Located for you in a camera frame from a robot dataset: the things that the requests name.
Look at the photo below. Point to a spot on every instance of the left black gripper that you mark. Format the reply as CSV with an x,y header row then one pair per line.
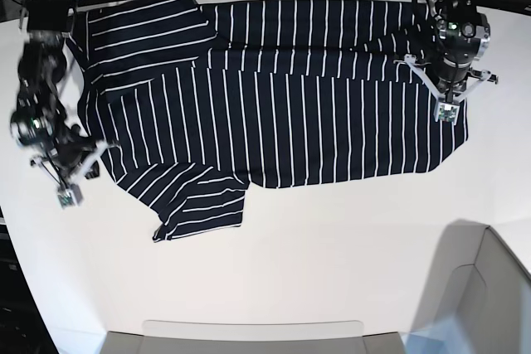
x,y
449,72

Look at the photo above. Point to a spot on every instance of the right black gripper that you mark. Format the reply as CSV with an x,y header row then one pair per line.
x,y
70,149

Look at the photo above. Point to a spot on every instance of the navy white striped T-shirt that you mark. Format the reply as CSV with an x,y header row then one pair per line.
x,y
201,101

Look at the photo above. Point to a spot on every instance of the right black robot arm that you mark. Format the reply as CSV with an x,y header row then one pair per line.
x,y
39,118

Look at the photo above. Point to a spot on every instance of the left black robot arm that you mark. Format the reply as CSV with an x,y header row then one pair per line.
x,y
462,35

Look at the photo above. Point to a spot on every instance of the grey bin front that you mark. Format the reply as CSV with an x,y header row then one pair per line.
x,y
193,337

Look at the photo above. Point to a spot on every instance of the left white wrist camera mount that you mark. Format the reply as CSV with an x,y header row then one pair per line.
x,y
449,95

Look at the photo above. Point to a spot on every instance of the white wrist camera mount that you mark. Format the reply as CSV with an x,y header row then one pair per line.
x,y
449,95
68,191

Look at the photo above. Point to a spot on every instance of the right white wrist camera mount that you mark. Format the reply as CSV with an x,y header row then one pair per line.
x,y
68,191

